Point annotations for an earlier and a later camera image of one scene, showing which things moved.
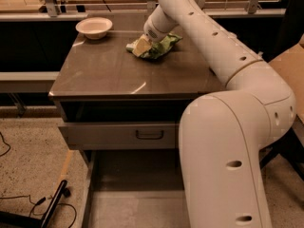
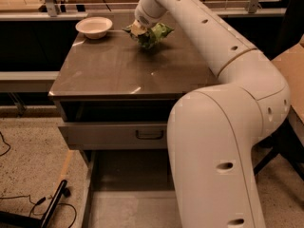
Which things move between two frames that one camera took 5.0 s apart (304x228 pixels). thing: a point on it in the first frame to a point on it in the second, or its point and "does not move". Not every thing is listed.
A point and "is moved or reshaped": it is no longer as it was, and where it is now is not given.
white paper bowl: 94,28 does not move
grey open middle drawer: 134,188 does not move
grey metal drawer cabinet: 123,113 does not move
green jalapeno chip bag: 158,47 is moved or reshaped
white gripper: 154,32 to 142,16
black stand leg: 27,221 does not move
